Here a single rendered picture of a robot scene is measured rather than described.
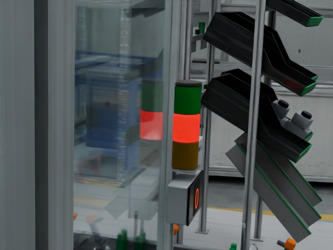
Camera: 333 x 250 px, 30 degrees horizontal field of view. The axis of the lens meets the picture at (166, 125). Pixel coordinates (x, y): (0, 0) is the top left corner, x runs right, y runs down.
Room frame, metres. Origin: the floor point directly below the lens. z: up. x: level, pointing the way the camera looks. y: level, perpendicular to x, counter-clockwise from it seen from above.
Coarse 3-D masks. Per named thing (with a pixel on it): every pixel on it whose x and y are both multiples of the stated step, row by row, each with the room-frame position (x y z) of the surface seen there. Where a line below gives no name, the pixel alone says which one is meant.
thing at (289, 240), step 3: (279, 240) 1.25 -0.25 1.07; (288, 240) 1.23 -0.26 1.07; (291, 240) 1.23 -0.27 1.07; (279, 243) 1.23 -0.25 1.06; (282, 243) 1.24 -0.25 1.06; (285, 243) 1.23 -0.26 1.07; (288, 243) 1.23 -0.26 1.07; (291, 243) 1.22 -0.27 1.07; (294, 243) 1.23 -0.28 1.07; (282, 246) 1.23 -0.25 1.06; (285, 246) 1.23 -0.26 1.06; (288, 246) 1.23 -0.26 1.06; (291, 246) 1.22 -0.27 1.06; (294, 246) 1.22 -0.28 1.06; (285, 249) 1.23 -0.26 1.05; (288, 249) 1.23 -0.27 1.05; (291, 249) 1.22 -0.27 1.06
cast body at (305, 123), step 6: (294, 114) 1.65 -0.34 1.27; (300, 114) 1.65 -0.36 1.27; (306, 114) 1.64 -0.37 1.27; (294, 120) 1.65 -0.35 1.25; (300, 120) 1.64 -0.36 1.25; (306, 120) 1.64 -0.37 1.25; (312, 120) 1.66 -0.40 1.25; (288, 126) 1.66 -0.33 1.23; (294, 126) 1.65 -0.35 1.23; (300, 126) 1.64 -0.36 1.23; (306, 126) 1.64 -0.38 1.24; (294, 132) 1.65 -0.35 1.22; (300, 132) 1.64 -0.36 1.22; (306, 132) 1.63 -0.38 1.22
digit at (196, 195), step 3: (198, 180) 1.10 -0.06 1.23; (198, 183) 1.10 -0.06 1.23; (195, 186) 1.07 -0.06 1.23; (198, 186) 1.10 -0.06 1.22; (195, 189) 1.08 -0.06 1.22; (198, 189) 1.10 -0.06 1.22; (195, 192) 1.08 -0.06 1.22; (198, 192) 1.10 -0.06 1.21; (195, 195) 1.08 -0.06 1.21; (198, 195) 1.11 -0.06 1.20; (195, 198) 1.08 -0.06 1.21; (198, 198) 1.11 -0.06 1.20; (195, 201) 1.08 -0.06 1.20; (198, 201) 1.11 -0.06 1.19; (195, 204) 1.08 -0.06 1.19; (198, 204) 1.11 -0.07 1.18; (195, 207) 1.08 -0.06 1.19; (198, 207) 1.11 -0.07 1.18; (195, 210) 1.09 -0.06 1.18
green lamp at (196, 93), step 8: (176, 88) 1.08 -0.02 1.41; (184, 88) 1.07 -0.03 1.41; (192, 88) 1.07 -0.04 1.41; (200, 88) 1.09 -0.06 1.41; (176, 96) 1.08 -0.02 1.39; (184, 96) 1.07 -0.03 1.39; (192, 96) 1.07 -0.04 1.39; (200, 96) 1.09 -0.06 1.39; (176, 104) 1.08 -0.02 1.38; (184, 104) 1.07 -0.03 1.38; (192, 104) 1.07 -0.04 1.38; (200, 104) 1.09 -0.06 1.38; (176, 112) 1.08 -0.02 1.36; (184, 112) 1.07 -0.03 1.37; (192, 112) 1.08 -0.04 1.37
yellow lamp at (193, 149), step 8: (176, 144) 1.08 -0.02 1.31; (184, 144) 1.07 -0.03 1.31; (192, 144) 1.08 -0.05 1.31; (176, 152) 1.08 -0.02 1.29; (184, 152) 1.07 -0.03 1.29; (192, 152) 1.08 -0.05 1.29; (176, 160) 1.08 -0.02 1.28; (184, 160) 1.07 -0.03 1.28; (192, 160) 1.08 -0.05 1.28; (176, 168) 1.08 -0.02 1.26; (184, 168) 1.07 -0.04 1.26; (192, 168) 1.08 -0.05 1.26
